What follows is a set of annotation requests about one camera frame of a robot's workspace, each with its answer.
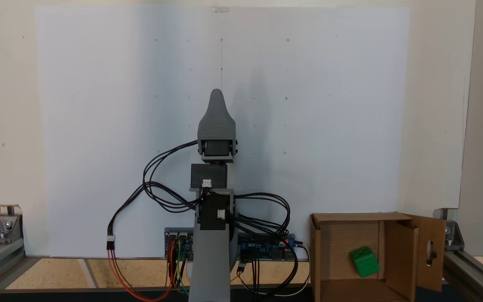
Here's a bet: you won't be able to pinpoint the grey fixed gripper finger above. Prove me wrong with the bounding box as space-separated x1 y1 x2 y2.
198 89 236 128

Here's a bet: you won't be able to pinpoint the green dice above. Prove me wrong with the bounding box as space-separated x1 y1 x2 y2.
349 246 380 278

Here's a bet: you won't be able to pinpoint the blue circuit board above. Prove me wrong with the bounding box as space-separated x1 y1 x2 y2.
237 234 297 261

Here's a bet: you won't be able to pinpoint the white paper sheet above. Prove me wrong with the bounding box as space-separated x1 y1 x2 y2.
34 6 410 258

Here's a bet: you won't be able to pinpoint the brown cardboard box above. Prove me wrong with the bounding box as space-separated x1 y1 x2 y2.
310 212 447 302

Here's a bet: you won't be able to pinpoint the black servo cable loop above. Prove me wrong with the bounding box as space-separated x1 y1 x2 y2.
143 141 202 213
233 192 291 236

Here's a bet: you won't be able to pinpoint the green jumper wire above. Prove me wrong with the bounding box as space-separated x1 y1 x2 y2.
177 240 190 295

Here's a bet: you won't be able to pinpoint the black cable with white connector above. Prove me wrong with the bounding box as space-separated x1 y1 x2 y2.
107 182 198 252

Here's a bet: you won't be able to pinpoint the orange and red wires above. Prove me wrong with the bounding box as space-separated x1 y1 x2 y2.
107 250 176 302

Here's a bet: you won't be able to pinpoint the metal corner bracket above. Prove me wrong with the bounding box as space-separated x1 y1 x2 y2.
0 205 25 245
434 208 465 249

